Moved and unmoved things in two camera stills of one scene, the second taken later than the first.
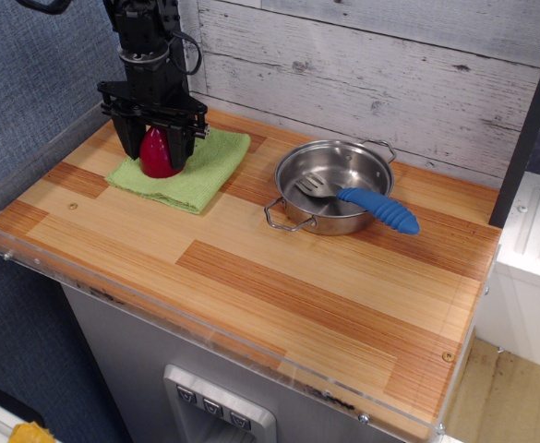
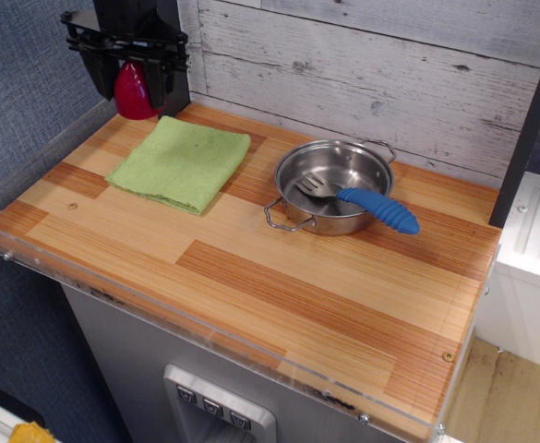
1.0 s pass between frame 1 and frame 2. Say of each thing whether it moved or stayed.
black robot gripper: moved
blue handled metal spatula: stayed
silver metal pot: stayed
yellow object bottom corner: stayed
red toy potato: moved
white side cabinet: stayed
